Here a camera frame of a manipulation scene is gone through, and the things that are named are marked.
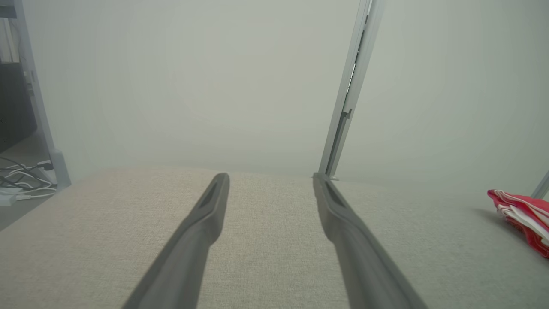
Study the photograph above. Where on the red shorts white trim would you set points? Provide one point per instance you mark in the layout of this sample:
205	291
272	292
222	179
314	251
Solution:
539	248

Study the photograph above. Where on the grey fabric sofa seat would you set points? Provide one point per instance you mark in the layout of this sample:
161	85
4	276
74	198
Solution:
270	236

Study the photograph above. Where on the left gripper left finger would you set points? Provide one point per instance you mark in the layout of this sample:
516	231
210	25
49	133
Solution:
193	240

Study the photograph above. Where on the white power strip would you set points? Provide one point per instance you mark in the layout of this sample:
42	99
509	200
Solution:
8	197

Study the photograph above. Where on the grey partition post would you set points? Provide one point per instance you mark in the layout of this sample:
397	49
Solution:
40	107
541	186
356	64

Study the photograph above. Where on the red Bulls basketball jersey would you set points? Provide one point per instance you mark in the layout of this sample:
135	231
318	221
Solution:
521	206

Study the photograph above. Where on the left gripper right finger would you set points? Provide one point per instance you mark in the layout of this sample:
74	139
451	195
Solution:
360	257

